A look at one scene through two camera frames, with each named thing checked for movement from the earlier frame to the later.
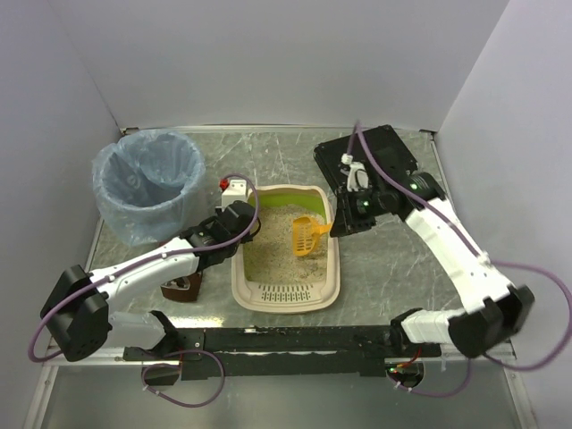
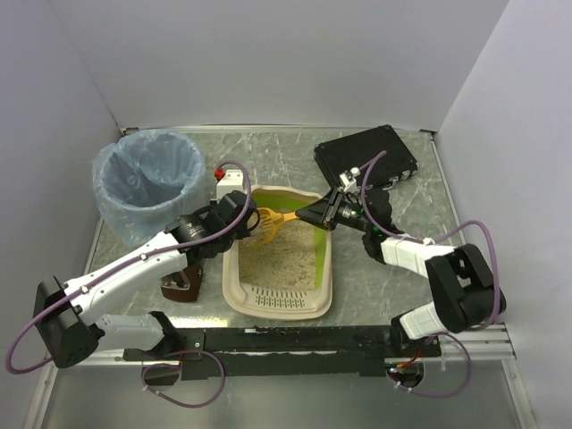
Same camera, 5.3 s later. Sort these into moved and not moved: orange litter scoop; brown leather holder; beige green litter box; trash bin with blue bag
Moved: orange litter scoop
Not moved: brown leather holder; beige green litter box; trash bin with blue bag
